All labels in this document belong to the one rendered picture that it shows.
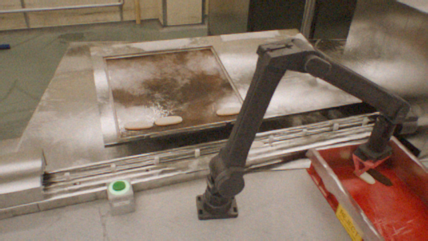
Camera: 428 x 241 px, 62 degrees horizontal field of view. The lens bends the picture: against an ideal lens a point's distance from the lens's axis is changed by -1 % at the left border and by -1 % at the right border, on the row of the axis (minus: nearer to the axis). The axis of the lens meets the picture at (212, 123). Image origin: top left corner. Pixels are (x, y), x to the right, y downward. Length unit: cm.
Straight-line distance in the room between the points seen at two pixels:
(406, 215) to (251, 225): 48
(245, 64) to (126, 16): 338
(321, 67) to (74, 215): 79
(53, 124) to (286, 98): 93
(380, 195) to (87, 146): 101
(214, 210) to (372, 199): 51
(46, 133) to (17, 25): 352
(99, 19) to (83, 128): 348
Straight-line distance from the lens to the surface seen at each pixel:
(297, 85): 158
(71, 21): 485
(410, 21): 144
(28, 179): 113
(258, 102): 86
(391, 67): 151
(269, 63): 80
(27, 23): 489
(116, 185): 106
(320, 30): 336
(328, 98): 156
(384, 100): 108
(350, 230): 110
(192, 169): 115
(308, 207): 115
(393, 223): 121
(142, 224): 107
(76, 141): 140
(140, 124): 128
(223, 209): 105
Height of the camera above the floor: 164
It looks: 35 degrees down
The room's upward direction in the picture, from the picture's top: 3 degrees clockwise
